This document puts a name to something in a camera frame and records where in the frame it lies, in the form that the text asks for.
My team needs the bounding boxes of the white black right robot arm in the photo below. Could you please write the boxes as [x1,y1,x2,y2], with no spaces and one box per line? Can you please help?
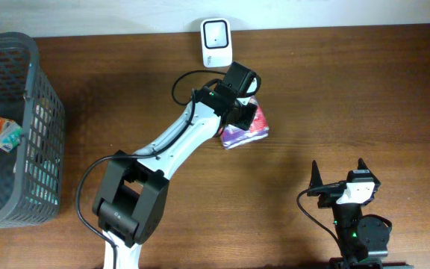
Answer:
[300,158,412,269]

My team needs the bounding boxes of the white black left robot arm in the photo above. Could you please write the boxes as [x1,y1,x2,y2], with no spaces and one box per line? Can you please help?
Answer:
[92,62,261,268]

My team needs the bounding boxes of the white barcode scanner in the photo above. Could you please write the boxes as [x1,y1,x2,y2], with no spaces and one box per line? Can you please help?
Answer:
[200,18,233,68]

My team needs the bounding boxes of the small teal tissue packet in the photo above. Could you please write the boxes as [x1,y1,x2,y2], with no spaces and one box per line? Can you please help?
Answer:
[0,123,22,152]

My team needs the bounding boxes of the grey plastic mesh basket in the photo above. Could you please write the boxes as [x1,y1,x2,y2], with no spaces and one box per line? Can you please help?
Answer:
[0,32,66,229]

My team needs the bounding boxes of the purple red tissue pack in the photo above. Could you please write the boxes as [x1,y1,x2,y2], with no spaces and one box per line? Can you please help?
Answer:
[220,96,269,149]

